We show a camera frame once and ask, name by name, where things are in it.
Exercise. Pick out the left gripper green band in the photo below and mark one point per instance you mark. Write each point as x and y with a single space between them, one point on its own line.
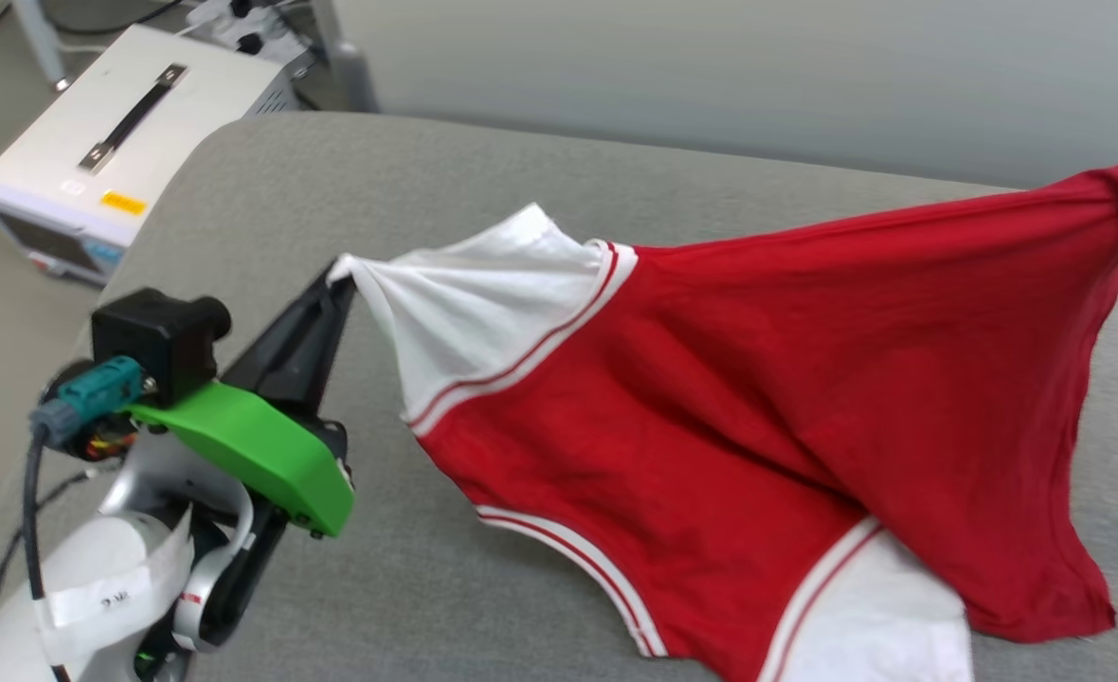
256 455

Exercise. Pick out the red and white jersey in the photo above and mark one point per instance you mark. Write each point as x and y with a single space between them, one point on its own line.
758 407

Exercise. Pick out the white paper label on arm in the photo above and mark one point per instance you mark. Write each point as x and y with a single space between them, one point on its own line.
114 597

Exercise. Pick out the grey metal stand leg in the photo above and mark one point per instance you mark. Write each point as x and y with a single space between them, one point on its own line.
346 57

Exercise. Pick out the black power plug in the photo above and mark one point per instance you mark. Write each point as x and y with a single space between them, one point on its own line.
239 8
250 44

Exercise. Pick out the thin grey metal leg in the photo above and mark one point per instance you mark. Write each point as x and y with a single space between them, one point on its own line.
40 43

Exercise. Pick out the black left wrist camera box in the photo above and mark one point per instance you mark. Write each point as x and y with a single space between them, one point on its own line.
161 336

